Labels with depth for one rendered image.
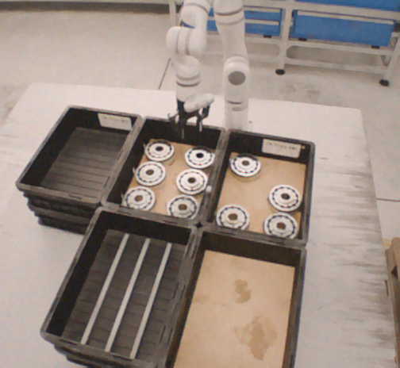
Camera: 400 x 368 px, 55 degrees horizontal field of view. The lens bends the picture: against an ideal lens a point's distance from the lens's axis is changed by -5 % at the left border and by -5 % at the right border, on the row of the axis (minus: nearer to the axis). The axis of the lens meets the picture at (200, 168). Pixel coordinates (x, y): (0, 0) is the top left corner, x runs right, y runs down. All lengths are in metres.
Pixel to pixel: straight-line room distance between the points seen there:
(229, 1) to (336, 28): 1.90
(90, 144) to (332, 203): 0.91
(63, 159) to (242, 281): 0.77
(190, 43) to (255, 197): 0.55
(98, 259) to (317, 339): 0.68
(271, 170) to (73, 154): 0.71
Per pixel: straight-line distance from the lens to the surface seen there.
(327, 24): 3.06
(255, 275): 1.15
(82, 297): 1.17
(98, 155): 1.46
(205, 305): 1.11
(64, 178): 1.43
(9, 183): 1.68
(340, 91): 3.18
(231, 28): 1.28
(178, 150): 1.43
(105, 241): 1.24
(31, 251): 1.46
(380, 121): 3.02
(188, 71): 1.07
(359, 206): 1.53
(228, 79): 1.37
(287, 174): 1.38
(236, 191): 1.31
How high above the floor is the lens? 1.86
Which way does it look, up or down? 49 degrees down
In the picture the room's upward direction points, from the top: 1 degrees counter-clockwise
